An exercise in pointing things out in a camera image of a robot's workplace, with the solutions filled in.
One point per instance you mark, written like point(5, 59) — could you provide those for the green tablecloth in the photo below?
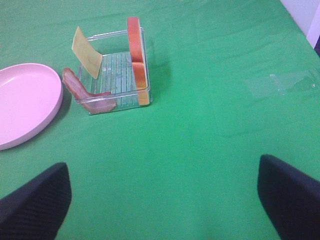
point(186, 166)

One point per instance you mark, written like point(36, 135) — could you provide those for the right bread slice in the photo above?
point(138, 59)

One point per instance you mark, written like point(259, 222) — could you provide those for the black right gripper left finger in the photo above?
point(37, 209)

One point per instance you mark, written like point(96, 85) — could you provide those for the clear right plastic container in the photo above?
point(115, 87)

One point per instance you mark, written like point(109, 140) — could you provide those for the yellow cheese slice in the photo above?
point(86, 54)

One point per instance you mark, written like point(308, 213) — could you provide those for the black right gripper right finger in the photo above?
point(290, 198)

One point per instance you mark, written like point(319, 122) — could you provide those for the pink round plate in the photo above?
point(30, 97)

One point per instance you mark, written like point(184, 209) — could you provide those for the bacon strip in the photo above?
point(74, 85)

